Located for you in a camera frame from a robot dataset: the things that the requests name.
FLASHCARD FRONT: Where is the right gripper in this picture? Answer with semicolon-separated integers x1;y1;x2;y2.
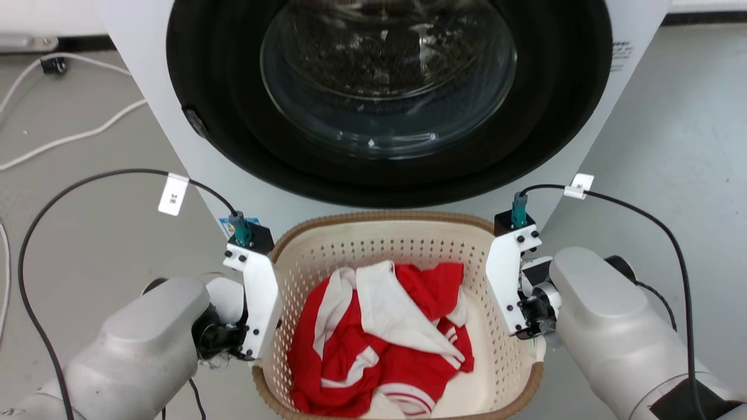
516;255;564;341

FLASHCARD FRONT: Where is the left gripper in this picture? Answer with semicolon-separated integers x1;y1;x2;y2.
192;276;259;362

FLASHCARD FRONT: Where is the beige perforated laundry basket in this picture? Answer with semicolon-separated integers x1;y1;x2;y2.
252;211;545;420

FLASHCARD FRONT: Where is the blue washer sticker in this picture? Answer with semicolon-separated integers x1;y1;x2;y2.
219;216;261;238

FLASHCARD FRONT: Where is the red and white garment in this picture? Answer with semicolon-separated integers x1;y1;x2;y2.
287;260;475;419

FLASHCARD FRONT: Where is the white front-load washing machine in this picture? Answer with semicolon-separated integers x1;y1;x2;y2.
95;0;672;249

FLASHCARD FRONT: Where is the black round washer door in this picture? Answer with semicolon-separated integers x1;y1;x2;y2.
166;0;614;209

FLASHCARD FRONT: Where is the small white cable tag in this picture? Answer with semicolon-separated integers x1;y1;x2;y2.
563;173;595;200

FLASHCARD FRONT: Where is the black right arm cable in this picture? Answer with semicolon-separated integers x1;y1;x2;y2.
518;184;708;420

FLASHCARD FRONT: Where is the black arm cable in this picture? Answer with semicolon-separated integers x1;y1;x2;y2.
18;169;239;420
518;184;708;420

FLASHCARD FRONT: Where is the white printed cable tag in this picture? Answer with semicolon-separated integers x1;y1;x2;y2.
158;173;190;217

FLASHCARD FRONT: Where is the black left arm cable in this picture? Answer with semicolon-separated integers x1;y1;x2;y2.
18;169;239;420

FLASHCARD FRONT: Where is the white floor cable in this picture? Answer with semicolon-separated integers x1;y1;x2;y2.
0;52;132;115
0;222;12;342
0;98;148;172

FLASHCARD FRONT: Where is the grey wall trunking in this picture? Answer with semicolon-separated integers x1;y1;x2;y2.
0;35;60;53

